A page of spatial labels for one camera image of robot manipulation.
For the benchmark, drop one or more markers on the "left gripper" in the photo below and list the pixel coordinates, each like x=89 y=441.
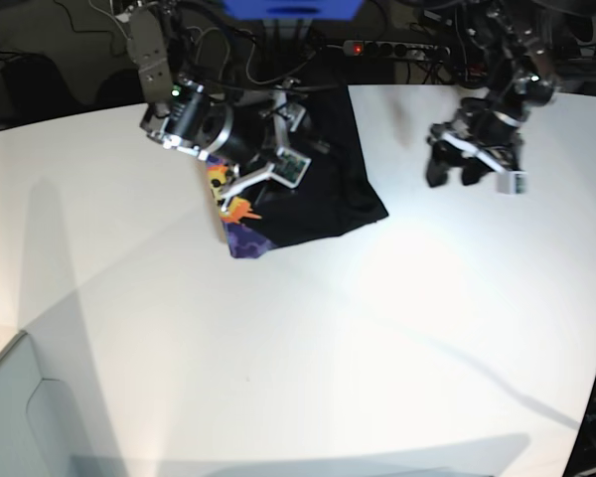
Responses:
x=482 y=137

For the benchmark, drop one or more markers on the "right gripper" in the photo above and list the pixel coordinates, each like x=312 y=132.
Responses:
x=244 y=136

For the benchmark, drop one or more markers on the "black T-shirt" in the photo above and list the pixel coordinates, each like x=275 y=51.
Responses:
x=334 y=198

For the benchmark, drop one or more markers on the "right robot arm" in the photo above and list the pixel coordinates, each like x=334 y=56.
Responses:
x=164 y=50

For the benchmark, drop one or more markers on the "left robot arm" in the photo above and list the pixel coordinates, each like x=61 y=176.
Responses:
x=518 y=67

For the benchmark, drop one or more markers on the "blue box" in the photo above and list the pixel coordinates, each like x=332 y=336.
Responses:
x=293 y=9

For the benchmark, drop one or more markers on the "white power strip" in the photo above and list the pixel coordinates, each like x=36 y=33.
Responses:
x=400 y=51

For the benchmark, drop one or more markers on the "grey side panel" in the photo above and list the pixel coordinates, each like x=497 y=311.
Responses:
x=46 y=427

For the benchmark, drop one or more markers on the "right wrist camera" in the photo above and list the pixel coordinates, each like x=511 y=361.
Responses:
x=290 y=167

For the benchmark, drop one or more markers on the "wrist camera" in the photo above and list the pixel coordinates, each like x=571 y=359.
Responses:
x=290 y=167
x=512 y=182

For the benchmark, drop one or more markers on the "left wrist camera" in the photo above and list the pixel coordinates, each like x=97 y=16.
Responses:
x=512 y=182

